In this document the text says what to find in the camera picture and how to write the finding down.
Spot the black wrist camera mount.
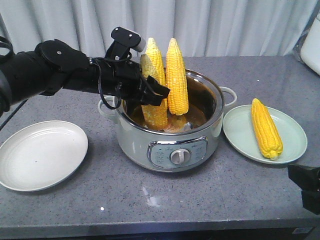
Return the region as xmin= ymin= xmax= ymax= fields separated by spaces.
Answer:
xmin=105 ymin=26 xmax=146 ymax=61

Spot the grey pleated curtain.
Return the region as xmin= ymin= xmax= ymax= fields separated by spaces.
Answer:
xmin=0 ymin=0 xmax=318 ymax=57

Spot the white round plate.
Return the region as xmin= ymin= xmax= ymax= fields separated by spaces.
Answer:
xmin=0 ymin=120 xmax=89 ymax=192

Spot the sage green electric cooker pot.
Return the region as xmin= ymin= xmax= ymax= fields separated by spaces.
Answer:
xmin=98 ymin=69 xmax=237 ymax=173

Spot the pale yellow corn cob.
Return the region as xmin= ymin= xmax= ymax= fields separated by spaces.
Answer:
xmin=140 ymin=54 xmax=169 ymax=131

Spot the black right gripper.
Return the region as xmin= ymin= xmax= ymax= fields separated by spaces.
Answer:
xmin=287 ymin=164 xmax=320 ymax=215

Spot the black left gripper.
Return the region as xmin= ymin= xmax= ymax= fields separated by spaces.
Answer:
xmin=96 ymin=57 xmax=170 ymax=106

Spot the bright yellow corn cob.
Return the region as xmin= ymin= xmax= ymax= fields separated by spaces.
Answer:
xmin=251 ymin=98 xmax=284 ymax=161

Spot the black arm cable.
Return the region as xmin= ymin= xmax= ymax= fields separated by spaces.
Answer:
xmin=88 ymin=56 xmax=133 ymax=110

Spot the white appliance at right edge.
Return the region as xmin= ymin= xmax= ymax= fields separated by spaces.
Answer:
xmin=300 ymin=14 xmax=320 ymax=75

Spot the mint green round plate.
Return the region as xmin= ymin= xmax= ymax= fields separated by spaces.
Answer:
xmin=222 ymin=104 xmax=308 ymax=165

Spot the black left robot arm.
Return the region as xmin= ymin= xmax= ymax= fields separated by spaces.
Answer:
xmin=0 ymin=37 xmax=170 ymax=113

